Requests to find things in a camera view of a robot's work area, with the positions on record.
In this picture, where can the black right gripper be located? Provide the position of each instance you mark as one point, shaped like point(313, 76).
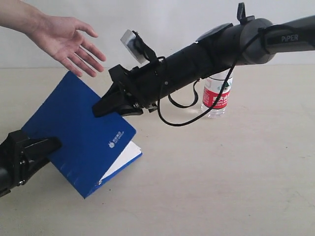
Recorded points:
point(132, 90)

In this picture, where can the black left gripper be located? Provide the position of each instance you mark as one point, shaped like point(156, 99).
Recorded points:
point(15, 170)

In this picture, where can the blue ring binder notebook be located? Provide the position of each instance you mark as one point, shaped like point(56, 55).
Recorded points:
point(93, 149)

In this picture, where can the clear plastic water bottle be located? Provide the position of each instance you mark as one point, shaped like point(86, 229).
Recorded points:
point(212, 88)

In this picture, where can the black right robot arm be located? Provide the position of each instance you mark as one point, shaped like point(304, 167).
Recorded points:
point(252, 41)

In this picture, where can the person's bare forearm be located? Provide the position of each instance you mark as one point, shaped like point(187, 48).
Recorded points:
point(19, 16)

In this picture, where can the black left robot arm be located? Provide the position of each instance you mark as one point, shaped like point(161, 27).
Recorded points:
point(21, 157)

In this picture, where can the person's open hand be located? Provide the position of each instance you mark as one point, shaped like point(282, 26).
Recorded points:
point(62, 39)

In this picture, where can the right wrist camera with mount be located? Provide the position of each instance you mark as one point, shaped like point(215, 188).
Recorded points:
point(137, 47)

